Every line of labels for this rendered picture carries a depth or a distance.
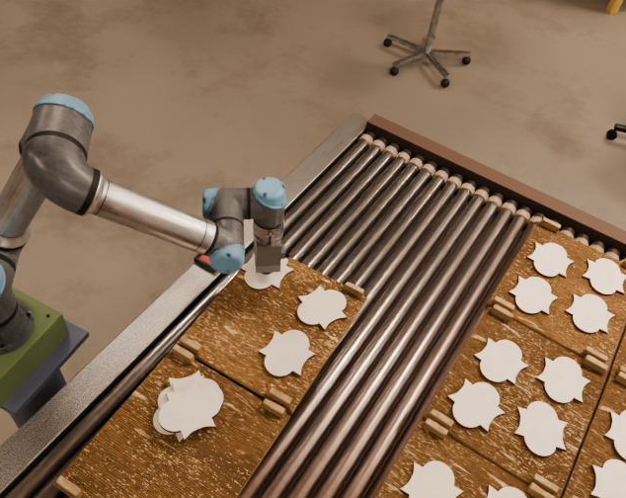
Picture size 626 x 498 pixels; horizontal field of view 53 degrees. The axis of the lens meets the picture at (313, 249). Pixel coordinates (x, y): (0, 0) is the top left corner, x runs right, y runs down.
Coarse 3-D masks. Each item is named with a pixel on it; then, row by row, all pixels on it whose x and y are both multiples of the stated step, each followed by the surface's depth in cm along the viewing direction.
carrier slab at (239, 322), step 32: (224, 288) 172; (288, 288) 174; (224, 320) 166; (256, 320) 166; (288, 320) 167; (352, 320) 171; (192, 352) 159; (224, 352) 159; (256, 352) 160; (320, 352) 162; (256, 384) 154; (288, 384) 155
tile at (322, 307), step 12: (300, 300) 171; (312, 300) 171; (324, 300) 171; (336, 300) 172; (300, 312) 168; (312, 312) 168; (324, 312) 169; (336, 312) 169; (312, 324) 166; (324, 324) 166
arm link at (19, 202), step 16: (48, 96) 124; (64, 96) 124; (48, 112) 121; (64, 112) 122; (80, 112) 124; (32, 128) 119; (48, 128) 118; (64, 128) 119; (80, 128) 122; (80, 144) 121; (16, 176) 131; (16, 192) 133; (32, 192) 133; (0, 208) 138; (16, 208) 136; (32, 208) 138; (0, 224) 140; (16, 224) 140; (0, 240) 143; (16, 240) 145; (16, 256) 149
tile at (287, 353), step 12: (276, 336) 163; (288, 336) 163; (300, 336) 163; (264, 348) 160; (276, 348) 160; (288, 348) 161; (300, 348) 161; (276, 360) 158; (288, 360) 158; (300, 360) 159; (276, 372) 156; (288, 372) 156; (300, 372) 157
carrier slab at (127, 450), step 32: (160, 384) 152; (224, 384) 154; (128, 416) 146; (224, 416) 148; (256, 416) 149; (288, 416) 150; (96, 448) 141; (128, 448) 141; (160, 448) 142; (192, 448) 143; (224, 448) 143; (256, 448) 144; (96, 480) 136; (128, 480) 137; (160, 480) 137; (192, 480) 138; (224, 480) 139
